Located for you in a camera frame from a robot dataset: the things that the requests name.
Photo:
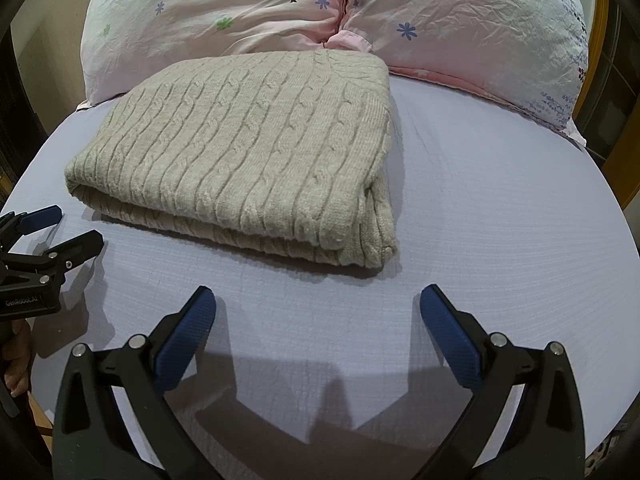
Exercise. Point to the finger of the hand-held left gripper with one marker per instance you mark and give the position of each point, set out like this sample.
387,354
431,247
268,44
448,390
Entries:
42,216
75,249

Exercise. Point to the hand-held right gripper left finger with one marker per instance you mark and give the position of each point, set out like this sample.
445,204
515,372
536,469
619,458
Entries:
184,341

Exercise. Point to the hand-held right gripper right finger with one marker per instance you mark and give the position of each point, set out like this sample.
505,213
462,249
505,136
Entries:
451,341

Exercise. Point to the person's left hand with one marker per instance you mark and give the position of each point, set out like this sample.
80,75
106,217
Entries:
20,355

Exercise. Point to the dark furniture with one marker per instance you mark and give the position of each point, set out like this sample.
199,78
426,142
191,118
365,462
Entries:
30,110

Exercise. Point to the lavender bed sheet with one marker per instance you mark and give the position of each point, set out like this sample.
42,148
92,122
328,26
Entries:
480,220

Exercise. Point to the pink floral pillow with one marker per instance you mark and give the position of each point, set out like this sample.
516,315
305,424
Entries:
475,35
200,15

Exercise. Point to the wooden headboard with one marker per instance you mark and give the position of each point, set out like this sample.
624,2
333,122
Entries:
617,110

